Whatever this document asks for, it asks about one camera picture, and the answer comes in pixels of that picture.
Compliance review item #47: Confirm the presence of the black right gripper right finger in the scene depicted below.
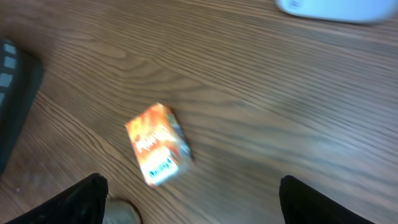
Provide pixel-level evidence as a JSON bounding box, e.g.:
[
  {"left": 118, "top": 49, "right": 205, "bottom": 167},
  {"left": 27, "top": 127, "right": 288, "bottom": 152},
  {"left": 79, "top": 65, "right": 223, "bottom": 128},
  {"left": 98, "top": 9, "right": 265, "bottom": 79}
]
[{"left": 279, "top": 175, "right": 373, "bottom": 224}]

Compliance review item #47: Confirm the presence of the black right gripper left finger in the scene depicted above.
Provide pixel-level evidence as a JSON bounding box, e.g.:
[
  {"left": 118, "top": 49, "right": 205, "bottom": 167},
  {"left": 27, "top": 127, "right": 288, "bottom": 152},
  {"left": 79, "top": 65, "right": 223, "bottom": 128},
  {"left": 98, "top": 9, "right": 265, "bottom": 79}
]
[{"left": 6, "top": 173, "right": 108, "bottom": 224}]

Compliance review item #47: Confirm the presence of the orange white small box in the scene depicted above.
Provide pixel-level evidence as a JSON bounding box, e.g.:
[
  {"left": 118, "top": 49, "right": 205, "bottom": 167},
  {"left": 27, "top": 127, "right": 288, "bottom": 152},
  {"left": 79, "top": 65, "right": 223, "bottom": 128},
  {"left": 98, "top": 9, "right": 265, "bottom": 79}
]
[{"left": 125, "top": 103, "right": 193, "bottom": 187}]

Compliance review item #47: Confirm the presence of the green lid jar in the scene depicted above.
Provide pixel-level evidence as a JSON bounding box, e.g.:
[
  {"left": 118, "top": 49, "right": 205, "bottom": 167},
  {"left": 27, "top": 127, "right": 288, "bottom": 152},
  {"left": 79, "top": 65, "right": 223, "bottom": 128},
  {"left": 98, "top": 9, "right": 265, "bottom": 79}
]
[{"left": 102, "top": 200, "right": 142, "bottom": 224}]

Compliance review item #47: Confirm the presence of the white barcode scanner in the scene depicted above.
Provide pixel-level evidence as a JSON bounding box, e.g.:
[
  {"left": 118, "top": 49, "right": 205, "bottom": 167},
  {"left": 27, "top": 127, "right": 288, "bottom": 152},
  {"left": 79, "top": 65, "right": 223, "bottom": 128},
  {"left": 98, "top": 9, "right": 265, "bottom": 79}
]
[{"left": 275, "top": 0, "right": 397, "bottom": 24}]

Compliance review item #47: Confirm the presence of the grey plastic mesh basket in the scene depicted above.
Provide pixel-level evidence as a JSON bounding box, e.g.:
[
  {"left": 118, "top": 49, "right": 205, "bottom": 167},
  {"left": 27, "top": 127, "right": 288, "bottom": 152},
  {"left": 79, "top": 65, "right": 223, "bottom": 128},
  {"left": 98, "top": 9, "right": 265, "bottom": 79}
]
[{"left": 1, "top": 39, "right": 44, "bottom": 172}]

